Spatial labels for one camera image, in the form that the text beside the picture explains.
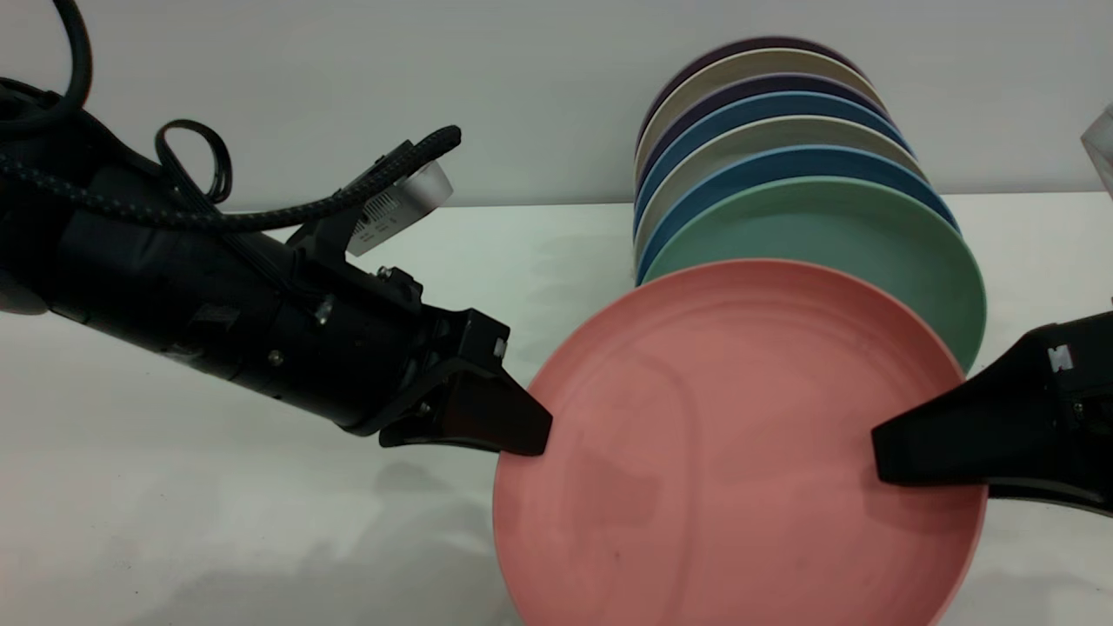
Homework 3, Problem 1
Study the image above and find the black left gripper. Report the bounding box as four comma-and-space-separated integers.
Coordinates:
233, 248, 554, 458

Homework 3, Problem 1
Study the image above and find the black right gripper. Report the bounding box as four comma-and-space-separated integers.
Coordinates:
872, 311, 1113, 519

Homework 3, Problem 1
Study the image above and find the pink round plate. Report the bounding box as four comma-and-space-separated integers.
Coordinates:
492, 258, 990, 626

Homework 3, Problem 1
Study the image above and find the green round plate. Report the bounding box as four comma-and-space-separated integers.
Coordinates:
642, 177, 988, 375

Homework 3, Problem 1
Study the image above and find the blue round plate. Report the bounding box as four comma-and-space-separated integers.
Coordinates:
634, 92, 914, 231
636, 145, 960, 288

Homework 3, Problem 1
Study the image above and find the beige round plate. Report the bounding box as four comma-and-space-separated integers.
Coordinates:
635, 49, 883, 175
635, 116, 930, 262

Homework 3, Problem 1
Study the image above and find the dark navy round plate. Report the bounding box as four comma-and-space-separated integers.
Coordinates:
635, 73, 890, 188

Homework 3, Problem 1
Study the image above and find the dark purple round plate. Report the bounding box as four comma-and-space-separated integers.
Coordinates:
637, 37, 870, 144

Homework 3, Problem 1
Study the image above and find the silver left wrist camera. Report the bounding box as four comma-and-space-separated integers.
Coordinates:
346, 159, 455, 258

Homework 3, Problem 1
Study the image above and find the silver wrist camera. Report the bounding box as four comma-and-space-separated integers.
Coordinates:
1081, 104, 1113, 197
346, 159, 455, 258

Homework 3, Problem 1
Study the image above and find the black braided cable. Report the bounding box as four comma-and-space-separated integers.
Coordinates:
0, 124, 463, 234

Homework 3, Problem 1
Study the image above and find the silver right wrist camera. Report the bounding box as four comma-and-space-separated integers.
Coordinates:
1081, 104, 1113, 197

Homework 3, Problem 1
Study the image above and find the thin black cable loop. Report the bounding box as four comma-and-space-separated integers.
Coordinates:
155, 119, 234, 206

